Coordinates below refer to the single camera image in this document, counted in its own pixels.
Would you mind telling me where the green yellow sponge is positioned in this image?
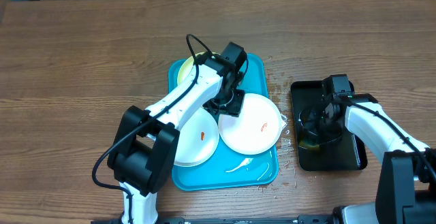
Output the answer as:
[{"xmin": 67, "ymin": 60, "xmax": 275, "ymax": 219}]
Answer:
[{"xmin": 298, "ymin": 139, "xmax": 320, "ymax": 151}]

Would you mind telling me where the white plate with red stain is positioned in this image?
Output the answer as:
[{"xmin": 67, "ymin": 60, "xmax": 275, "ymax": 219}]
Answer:
[{"xmin": 218, "ymin": 93, "xmax": 285, "ymax": 155}]

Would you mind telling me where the yellow-green plate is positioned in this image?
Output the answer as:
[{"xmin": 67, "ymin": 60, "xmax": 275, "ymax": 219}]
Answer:
[{"xmin": 176, "ymin": 52, "xmax": 222, "ymax": 86}]

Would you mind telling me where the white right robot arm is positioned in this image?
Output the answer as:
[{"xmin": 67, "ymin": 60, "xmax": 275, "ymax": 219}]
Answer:
[{"xmin": 290, "ymin": 74, "xmax": 435, "ymax": 224}]

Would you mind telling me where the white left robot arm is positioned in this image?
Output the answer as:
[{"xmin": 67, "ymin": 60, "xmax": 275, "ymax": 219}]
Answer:
[{"xmin": 102, "ymin": 42, "xmax": 248, "ymax": 223}]

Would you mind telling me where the black water tray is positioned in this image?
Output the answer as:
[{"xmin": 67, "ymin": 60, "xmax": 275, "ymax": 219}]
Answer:
[{"xmin": 290, "ymin": 80, "xmax": 368, "ymax": 171}]

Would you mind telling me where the teal plastic tray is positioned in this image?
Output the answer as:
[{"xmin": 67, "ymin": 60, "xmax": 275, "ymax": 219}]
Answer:
[{"xmin": 172, "ymin": 53, "xmax": 279, "ymax": 191}]

